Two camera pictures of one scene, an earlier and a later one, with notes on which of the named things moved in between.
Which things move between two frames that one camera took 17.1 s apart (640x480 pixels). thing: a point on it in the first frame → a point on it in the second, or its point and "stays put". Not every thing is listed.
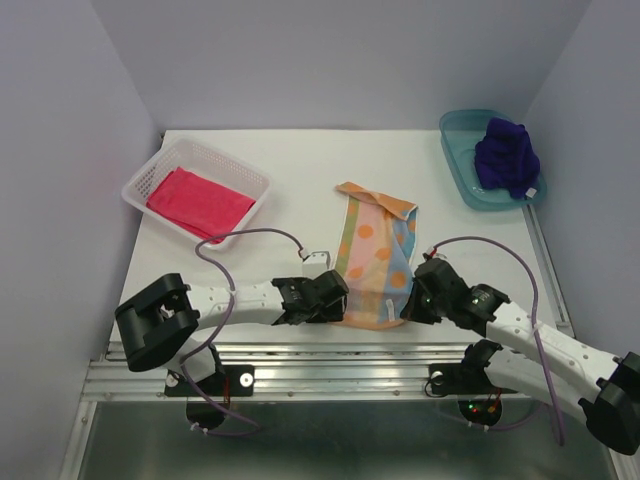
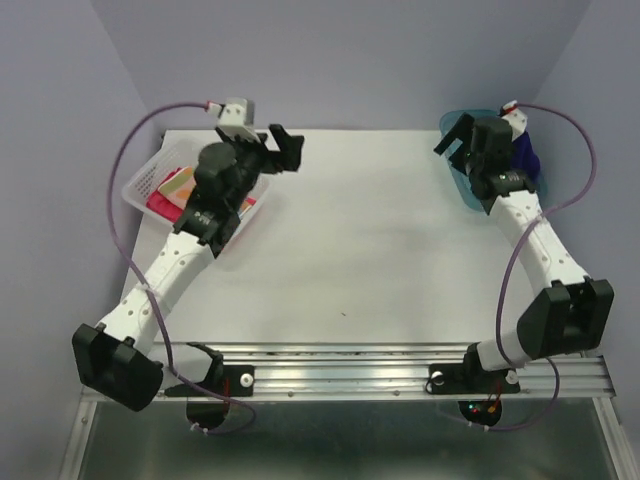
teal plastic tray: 460,131 stays put
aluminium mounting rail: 297,370 stays put
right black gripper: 412,310 → 462,130
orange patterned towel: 374,258 → 179,188
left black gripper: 330,313 → 273,161
